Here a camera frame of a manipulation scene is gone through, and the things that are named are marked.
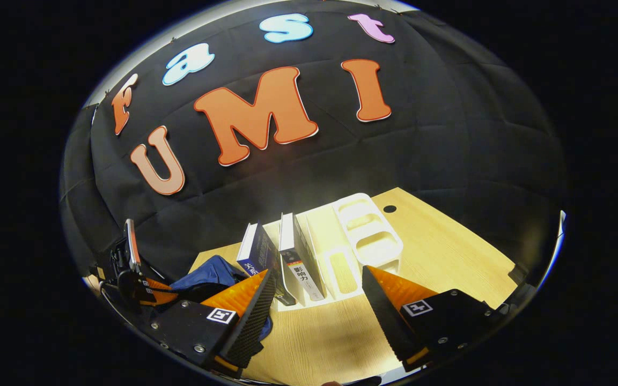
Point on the blue cover book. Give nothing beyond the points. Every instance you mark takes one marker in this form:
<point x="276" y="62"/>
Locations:
<point x="258" y="252"/>

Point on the blue schoolbag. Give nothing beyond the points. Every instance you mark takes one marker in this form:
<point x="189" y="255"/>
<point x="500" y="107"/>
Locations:
<point x="207" y="271"/>

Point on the dark cover book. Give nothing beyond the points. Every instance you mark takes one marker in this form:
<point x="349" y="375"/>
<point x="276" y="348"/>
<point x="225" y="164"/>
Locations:
<point x="303" y="262"/>

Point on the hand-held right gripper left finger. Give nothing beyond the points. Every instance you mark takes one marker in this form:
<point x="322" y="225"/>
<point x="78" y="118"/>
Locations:
<point x="258" y="311"/>

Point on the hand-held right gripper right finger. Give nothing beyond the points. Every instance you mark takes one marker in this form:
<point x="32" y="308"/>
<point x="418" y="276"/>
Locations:
<point x="381" y="311"/>

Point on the white bookshelf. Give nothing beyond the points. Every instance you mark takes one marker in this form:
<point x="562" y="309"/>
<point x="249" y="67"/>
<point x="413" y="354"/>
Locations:
<point x="319" y="230"/>

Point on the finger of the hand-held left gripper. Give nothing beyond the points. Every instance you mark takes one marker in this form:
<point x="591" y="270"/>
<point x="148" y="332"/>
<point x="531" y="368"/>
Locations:
<point x="159" y="292"/>

